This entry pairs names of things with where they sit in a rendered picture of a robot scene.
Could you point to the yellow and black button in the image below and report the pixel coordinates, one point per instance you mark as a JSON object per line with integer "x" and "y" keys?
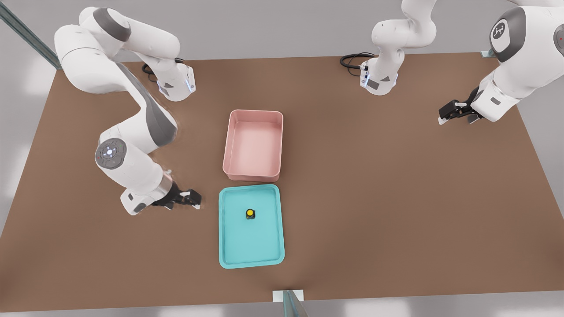
{"x": 250, "y": 213}

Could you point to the pale blue-green tray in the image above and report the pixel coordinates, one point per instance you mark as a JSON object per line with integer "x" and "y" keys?
{"x": 251, "y": 242}

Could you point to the pink plastic box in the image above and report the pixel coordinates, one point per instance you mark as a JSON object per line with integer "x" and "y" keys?
{"x": 253, "y": 147}

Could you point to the silver frame post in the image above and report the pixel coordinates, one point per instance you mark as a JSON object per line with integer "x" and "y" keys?
{"x": 487, "y": 53}
{"x": 291, "y": 301}
{"x": 26, "y": 33}

